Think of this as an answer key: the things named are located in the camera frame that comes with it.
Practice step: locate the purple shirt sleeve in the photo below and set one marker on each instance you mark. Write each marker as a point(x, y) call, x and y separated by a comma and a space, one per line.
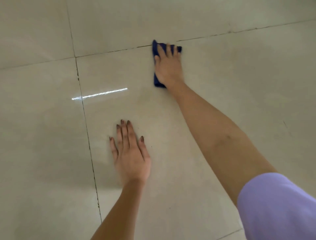
point(279, 207)

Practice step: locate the person's right hand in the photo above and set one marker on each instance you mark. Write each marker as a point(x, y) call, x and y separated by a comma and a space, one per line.
point(169, 69)

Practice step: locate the person's left forearm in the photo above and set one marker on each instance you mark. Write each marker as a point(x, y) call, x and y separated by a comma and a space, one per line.
point(118, 212)

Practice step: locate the blue cloth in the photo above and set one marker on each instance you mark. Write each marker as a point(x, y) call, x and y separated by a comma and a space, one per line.
point(155, 50)

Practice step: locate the beige tiled floor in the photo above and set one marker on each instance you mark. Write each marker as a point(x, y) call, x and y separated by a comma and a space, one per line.
point(247, 86)

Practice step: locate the person's left hand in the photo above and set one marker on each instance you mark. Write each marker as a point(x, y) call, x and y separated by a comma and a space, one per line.
point(132, 160)

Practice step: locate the person's right forearm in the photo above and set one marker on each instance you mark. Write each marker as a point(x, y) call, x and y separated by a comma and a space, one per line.
point(217, 138)

